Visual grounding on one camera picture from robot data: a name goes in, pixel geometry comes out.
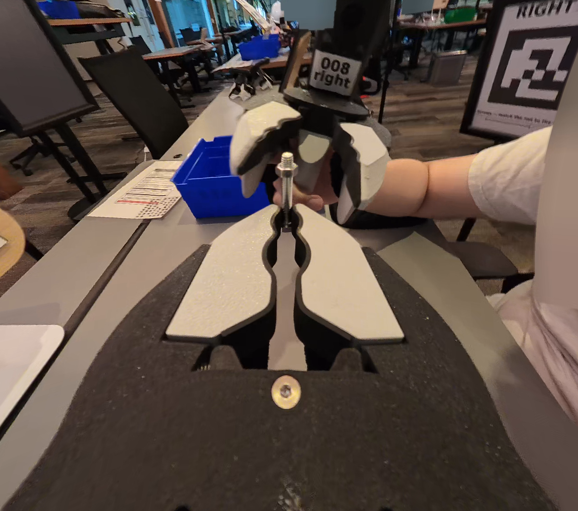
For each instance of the black bag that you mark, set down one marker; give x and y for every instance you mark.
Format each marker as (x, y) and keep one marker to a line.
(99, 9)

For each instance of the long thin silver bolt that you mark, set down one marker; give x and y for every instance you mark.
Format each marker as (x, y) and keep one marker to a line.
(287, 199)

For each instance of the green plastic bin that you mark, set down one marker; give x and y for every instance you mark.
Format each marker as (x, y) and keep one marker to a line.
(460, 15)

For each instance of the grey metal box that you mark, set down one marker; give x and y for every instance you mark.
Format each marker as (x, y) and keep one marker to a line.
(447, 68)

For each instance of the white document stand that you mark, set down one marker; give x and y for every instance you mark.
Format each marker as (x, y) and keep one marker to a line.
(22, 357)

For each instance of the small silver hex nut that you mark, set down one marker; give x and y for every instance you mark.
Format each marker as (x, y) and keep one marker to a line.
(286, 168)

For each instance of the black easel board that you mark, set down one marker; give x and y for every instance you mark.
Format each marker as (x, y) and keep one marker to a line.
(36, 68)

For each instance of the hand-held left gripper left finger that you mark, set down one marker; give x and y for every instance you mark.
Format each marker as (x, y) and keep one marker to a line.
(225, 289)

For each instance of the RIGHT marker sign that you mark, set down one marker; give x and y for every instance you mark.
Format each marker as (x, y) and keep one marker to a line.
(528, 59)

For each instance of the spare hand-held gripper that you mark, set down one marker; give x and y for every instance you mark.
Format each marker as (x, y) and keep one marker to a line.
(264, 77)
(241, 86)

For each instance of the wooden desk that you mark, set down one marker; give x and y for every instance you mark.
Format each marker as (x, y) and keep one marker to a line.
(171, 52)
(442, 25)
(90, 22)

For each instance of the black tripod stand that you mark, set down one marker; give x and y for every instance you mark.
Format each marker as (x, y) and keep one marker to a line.
(388, 68)

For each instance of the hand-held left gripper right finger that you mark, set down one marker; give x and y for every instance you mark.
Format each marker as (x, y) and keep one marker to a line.
(352, 289)

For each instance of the person's right forearm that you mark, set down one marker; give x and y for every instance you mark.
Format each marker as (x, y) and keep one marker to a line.
(420, 190)

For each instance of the brown wooden block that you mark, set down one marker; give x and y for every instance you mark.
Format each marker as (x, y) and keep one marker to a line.
(9, 181)

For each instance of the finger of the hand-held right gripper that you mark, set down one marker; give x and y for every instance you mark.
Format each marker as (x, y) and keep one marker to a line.
(257, 131)
(368, 167)

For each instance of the printed paper sheet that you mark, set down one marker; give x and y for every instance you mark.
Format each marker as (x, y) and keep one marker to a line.
(140, 195)

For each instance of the blue plastic bin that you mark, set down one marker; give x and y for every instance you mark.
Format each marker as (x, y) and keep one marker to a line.
(212, 195)
(58, 9)
(257, 48)

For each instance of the person's right hand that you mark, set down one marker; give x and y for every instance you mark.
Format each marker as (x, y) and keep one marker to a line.
(309, 201)

